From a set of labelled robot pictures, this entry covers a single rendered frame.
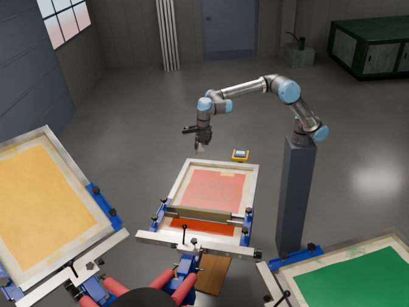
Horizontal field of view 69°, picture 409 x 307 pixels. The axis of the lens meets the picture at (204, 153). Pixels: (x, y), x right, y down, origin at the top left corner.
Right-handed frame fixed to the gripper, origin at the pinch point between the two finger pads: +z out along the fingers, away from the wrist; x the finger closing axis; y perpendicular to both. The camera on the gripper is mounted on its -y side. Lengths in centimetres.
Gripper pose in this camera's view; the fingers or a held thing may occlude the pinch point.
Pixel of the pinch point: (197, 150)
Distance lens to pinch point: 180.1
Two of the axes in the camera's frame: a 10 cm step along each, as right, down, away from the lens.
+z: -0.8, 7.4, 6.7
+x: 3.0, -6.2, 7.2
